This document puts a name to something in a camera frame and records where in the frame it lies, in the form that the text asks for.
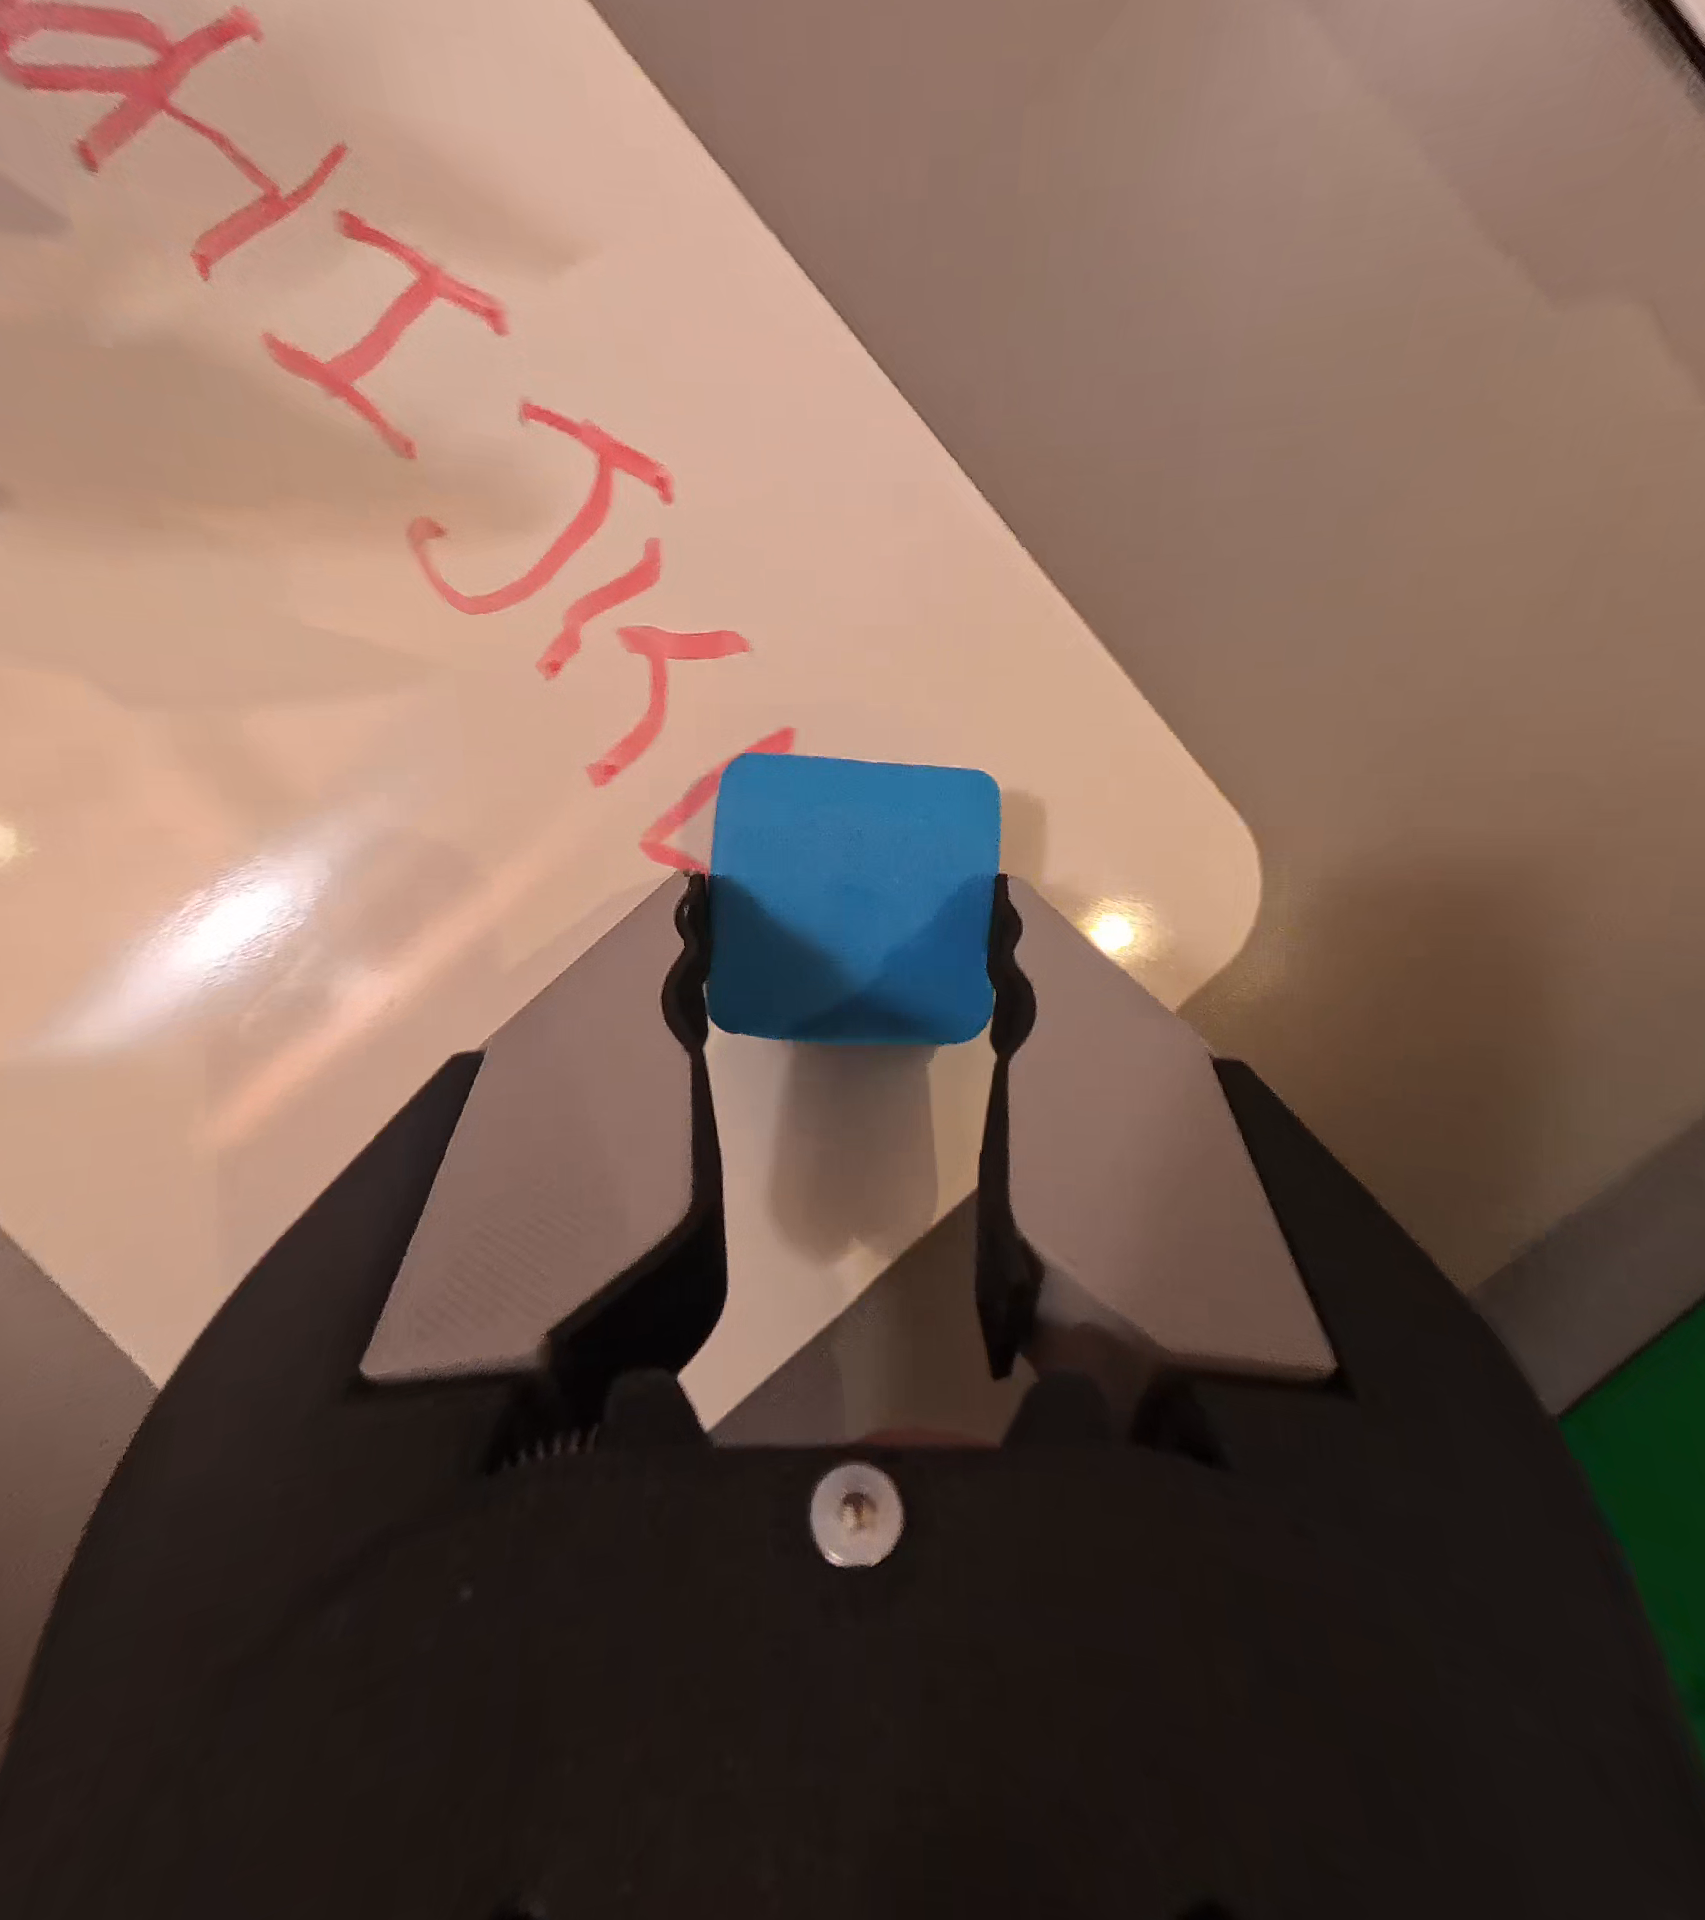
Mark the white whiteboard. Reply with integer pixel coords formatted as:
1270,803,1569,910
0,0,1266,1428

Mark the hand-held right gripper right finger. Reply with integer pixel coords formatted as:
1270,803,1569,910
974,871,1339,1382

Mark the blue whiteboard eraser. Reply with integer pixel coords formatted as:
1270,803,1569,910
702,752,1005,1042

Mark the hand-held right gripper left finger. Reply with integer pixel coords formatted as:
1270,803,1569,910
360,870,730,1382

